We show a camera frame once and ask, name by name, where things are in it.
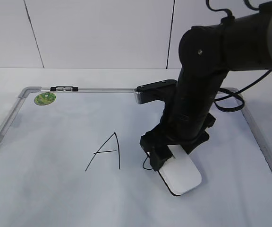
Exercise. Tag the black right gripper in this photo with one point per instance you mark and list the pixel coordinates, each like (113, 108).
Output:
(156, 141)

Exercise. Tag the white board eraser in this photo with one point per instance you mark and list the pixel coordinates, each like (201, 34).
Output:
(179, 172)

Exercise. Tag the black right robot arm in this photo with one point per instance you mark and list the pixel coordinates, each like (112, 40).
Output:
(207, 54)

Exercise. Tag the round green magnet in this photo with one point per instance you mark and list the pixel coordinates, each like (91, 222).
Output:
(45, 98)

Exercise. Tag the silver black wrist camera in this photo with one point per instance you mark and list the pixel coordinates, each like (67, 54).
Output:
(161, 90)

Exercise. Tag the white board with grey frame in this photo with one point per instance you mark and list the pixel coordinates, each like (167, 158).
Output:
(77, 162)

